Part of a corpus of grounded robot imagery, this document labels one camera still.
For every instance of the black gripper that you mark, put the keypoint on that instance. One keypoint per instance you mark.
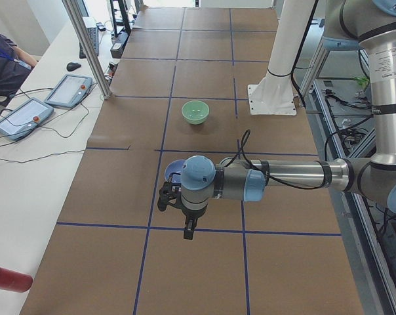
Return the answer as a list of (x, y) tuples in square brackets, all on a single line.
[(191, 214)]

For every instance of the blue bowl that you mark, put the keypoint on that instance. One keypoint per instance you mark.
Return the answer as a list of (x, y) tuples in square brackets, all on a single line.
[(174, 169)]

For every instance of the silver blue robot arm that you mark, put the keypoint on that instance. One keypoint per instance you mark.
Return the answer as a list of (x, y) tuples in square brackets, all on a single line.
[(372, 24)]

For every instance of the green bowl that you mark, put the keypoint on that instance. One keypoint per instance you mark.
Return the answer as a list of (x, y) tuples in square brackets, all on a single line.
[(195, 112)]

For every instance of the far teach pendant tablet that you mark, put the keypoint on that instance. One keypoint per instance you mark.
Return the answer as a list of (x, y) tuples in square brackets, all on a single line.
[(69, 91)]

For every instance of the teach pendant tablet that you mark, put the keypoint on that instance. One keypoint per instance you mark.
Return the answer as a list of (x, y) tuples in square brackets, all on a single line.
[(69, 91), (24, 119)]

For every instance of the red cylinder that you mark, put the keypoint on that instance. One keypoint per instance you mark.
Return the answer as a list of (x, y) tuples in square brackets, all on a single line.
[(14, 281)]

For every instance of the near teach pendant tablet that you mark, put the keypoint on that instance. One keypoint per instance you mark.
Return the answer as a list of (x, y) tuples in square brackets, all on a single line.
[(24, 119)]

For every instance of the black computer mouse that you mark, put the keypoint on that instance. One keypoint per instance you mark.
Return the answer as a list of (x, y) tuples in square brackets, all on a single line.
[(72, 66)]

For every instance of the black keyboard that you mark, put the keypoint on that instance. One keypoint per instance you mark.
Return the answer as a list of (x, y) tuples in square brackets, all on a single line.
[(93, 36)]

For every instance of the seated person in dark shirt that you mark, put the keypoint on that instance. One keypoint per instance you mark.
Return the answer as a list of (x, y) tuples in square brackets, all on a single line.
[(15, 66)]

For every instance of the aluminium frame post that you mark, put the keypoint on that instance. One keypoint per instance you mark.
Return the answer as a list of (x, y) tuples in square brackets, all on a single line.
[(77, 21)]

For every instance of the white camera mast with base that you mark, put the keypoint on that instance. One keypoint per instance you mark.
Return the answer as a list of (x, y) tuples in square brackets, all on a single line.
[(274, 93)]

